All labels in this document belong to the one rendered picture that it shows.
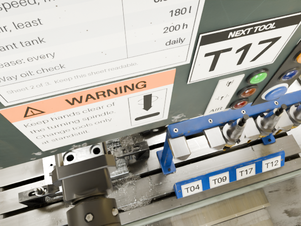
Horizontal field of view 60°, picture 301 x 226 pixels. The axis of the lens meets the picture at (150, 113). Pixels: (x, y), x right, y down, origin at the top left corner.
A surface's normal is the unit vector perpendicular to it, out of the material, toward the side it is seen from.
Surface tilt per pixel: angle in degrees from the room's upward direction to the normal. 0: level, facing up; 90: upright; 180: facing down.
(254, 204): 7
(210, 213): 7
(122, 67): 90
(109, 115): 90
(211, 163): 0
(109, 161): 45
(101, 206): 28
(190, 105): 90
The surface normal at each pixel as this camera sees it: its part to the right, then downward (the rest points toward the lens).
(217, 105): 0.29, 0.86
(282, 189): -0.37, -0.31
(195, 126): 0.02, -0.45
